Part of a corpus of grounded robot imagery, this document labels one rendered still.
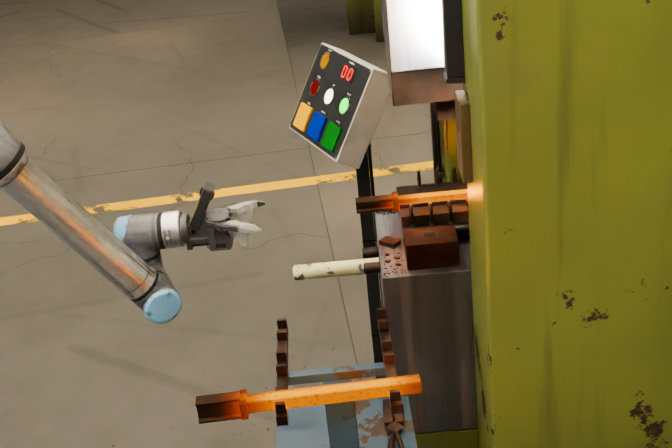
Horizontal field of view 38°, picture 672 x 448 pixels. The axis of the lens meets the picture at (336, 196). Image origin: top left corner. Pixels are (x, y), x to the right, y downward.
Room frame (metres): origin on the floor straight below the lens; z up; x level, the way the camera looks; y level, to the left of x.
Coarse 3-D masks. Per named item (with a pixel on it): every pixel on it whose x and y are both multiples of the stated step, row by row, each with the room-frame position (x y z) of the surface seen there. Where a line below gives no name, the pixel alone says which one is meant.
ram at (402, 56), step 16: (384, 0) 2.12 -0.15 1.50; (400, 0) 2.03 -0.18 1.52; (416, 0) 2.03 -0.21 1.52; (432, 0) 2.03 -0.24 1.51; (384, 16) 2.18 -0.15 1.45; (400, 16) 2.03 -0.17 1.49; (416, 16) 2.03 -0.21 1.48; (432, 16) 2.03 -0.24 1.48; (384, 32) 2.25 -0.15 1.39; (400, 32) 2.03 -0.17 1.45; (416, 32) 2.03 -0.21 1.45; (432, 32) 2.03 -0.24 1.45; (400, 48) 2.03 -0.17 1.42; (416, 48) 2.03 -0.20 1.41; (432, 48) 2.03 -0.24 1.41; (400, 64) 2.03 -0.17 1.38; (416, 64) 2.03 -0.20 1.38; (432, 64) 2.03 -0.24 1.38
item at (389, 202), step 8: (392, 192) 2.18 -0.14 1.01; (432, 192) 2.16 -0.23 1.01; (440, 192) 2.16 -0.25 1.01; (448, 192) 2.15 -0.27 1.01; (456, 192) 2.15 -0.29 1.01; (464, 192) 2.14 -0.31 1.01; (360, 200) 2.15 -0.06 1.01; (368, 200) 2.15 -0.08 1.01; (376, 200) 2.14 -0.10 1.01; (384, 200) 2.14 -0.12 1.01; (392, 200) 2.14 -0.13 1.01; (400, 200) 2.14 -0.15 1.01; (408, 200) 2.14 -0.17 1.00; (416, 200) 2.14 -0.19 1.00; (424, 200) 2.14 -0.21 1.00; (432, 200) 2.14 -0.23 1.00; (360, 208) 2.15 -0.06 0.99; (368, 208) 2.15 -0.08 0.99; (376, 208) 2.15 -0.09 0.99; (384, 208) 2.14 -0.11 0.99; (392, 208) 2.14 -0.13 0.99
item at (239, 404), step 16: (336, 384) 1.51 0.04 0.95; (352, 384) 1.51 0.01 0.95; (368, 384) 1.50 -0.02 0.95; (384, 384) 1.50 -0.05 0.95; (400, 384) 1.49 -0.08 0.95; (416, 384) 1.49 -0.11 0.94; (208, 400) 1.49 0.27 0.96; (224, 400) 1.48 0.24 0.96; (240, 400) 1.48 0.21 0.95; (256, 400) 1.49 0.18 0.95; (272, 400) 1.48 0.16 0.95; (288, 400) 1.48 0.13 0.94; (304, 400) 1.48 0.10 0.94; (320, 400) 1.48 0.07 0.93; (336, 400) 1.48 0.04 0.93; (352, 400) 1.49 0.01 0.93; (208, 416) 1.49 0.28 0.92; (224, 416) 1.49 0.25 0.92; (240, 416) 1.48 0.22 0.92
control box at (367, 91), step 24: (336, 48) 2.86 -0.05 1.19; (312, 72) 2.86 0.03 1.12; (336, 72) 2.74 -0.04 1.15; (360, 72) 2.63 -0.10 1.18; (384, 72) 2.60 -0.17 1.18; (312, 96) 2.79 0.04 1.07; (336, 96) 2.68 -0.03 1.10; (360, 96) 2.57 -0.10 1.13; (384, 96) 2.59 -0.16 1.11; (336, 120) 2.62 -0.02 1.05; (360, 120) 2.56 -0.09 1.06; (312, 144) 2.68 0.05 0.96; (360, 144) 2.56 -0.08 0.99
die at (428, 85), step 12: (396, 72) 2.08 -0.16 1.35; (408, 72) 2.08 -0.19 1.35; (420, 72) 2.08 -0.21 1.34; (432, 72) 2.08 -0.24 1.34; (396, 84) 2.08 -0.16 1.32; (408, 84) 2.08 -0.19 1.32; (420, 84) 2.08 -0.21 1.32; (432, 84) 2.08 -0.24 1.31; (444, 84) 2.08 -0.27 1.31; (456, 84) 2.08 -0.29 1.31; (396, 96) 2.08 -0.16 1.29; (408, 96) 2.08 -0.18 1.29; (420, 96) 2.08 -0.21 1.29; (432, 96) 2.08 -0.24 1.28; (444, 96) 2.08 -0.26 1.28
